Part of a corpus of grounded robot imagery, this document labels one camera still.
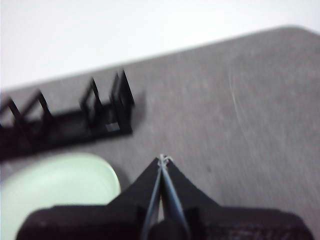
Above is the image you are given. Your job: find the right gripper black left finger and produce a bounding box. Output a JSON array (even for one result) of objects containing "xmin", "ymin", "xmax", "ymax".
[{"xmin": 107, "ymin": 156, "xmax": 163, "ymax": 240}]

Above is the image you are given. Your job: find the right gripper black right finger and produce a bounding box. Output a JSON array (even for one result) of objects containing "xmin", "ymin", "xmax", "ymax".
[{"xmin": 161, "ymin": 158, "xmax": 221, "ymax": 236}]

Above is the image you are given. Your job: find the pale green round plate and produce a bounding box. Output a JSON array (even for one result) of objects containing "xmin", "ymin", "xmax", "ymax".
[{"xmin": 0, "ymin": 152, "xmax": 122, "ymax": 240}]

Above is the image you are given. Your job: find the black plastic plate rack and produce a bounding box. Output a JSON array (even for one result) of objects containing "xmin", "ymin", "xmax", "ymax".
[{"xmin": 0, "ymin": 68, "xmax": 137, "ymax": 163}]

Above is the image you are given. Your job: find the white string knot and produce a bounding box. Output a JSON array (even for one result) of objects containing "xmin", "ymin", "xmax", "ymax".
[{"xmin": 158, "ymin": 153, "xmax": 174, "ymax": 167}]

